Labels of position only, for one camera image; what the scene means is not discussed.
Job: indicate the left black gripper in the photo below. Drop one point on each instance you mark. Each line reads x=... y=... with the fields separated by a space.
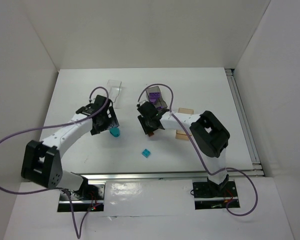
x=111 y=120

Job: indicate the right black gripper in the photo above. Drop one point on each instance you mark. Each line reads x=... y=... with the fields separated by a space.
x=145 y=125

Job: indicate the teal oval lego piece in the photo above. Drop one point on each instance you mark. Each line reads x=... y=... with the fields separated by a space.
x=115 y=132

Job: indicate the small teal lego brick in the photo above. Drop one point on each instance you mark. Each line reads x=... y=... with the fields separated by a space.
x=146 y=153

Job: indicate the purple oval lego piece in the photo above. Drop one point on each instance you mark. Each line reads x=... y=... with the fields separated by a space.
x=153 y=100

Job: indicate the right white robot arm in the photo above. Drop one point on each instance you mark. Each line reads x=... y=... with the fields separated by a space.
x=208 y=135

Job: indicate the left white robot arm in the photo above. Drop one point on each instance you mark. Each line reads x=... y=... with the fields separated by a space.
x=42 y=162

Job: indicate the dark smoky plastic container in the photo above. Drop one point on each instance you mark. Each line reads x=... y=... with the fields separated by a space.
x=161 y=101

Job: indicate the clear plastic container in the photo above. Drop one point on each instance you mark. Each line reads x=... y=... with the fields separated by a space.
x=114 y=89

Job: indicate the orange translucent plastic container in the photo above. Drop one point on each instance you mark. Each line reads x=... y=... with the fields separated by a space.
x=180 y=134

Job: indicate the aluminium front rail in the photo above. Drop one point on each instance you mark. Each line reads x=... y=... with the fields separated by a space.
x=146 y=176

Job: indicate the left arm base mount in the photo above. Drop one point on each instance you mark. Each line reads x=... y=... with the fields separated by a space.
x=92 y=199

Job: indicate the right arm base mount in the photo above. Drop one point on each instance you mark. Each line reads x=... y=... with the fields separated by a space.
x=205 y=199

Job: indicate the aluminium side rail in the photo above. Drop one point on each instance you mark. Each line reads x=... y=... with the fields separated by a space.
x=257 y=165

